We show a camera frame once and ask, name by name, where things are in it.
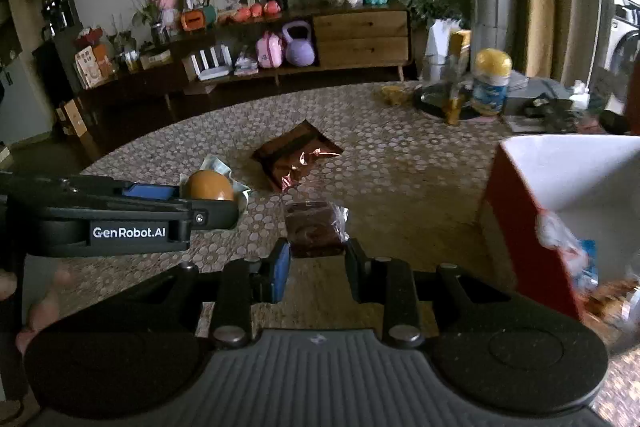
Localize brown cake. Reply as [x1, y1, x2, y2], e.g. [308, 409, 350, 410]
[283, 200, 350, 259]

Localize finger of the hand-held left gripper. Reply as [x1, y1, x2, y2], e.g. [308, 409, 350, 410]
[119, 199, 241, 231]
[115, 182, 184, 203]

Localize orange tissue box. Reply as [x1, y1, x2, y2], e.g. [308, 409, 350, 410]
[179, 5, 218, 32]

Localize white tissue pack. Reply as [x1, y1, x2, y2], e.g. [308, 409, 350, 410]
[569, 78, 594, 108]

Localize white washing machine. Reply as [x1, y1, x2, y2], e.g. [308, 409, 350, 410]
[601, 0, 640, 75]

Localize person's left hand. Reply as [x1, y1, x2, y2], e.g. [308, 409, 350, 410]
[0, 267, 72, 354]

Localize orange bun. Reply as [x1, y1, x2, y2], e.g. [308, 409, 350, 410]
[179, 155, 252, 214]

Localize black crumpled item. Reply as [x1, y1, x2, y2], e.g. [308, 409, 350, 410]
[521, 93, 577, 134]

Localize white pouch with red cartoon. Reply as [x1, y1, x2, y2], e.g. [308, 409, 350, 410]
[534, 211, 592, 290]

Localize orange figurines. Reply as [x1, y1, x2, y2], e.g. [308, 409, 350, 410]
[229, 0, 282, 24]

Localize brown cardboard box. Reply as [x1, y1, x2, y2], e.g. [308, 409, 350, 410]
[54, 98, 89, 138]

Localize pink flower bouquet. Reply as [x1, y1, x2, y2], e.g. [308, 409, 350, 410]
[149, 0, 182, 44]

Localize red cardboard box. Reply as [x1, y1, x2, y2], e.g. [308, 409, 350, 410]
[474, 133, 640, 354]

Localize purple kettlebell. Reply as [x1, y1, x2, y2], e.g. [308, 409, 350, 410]
[281, 20, 318, 68]

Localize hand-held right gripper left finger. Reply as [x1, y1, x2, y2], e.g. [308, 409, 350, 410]
[107, 238, 293, 351]

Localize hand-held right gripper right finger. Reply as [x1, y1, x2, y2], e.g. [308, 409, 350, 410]
[346, 238, 542, 351]

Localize brown shiny foil bag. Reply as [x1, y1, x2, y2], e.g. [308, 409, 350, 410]
[251, 119, 345, 192]

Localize small stack of packets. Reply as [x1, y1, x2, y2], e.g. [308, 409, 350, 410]
[234, 53, 259, 76]

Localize white router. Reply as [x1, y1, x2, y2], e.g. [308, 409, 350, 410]
[181, 45, 234, 82]

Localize dark round tray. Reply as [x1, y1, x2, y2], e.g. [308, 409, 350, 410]
[413, 81, 502, 122]

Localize tall gold bag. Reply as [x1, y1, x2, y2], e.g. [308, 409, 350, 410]
[444, 29, 473, 126]

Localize small yellow packet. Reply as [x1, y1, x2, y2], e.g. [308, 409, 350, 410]
[380, 83, 417, 106]

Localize orange and white box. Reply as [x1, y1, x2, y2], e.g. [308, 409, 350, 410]
[74, 43, 119, 88]

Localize white paper bag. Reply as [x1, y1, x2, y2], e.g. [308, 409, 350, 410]
[424, 18, 464, 81]

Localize yellow-lid wipes canister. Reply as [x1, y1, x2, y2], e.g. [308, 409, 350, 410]
[471, 48, 513, 118]

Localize grey flat box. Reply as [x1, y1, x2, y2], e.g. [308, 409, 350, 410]
[501, 76, 572, 118]

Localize black coffee machine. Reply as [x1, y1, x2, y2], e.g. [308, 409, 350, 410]
[39, 0, 79, 41]

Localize wooden sideboard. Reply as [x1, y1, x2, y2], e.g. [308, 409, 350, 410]
[32, 3, 415, 150]

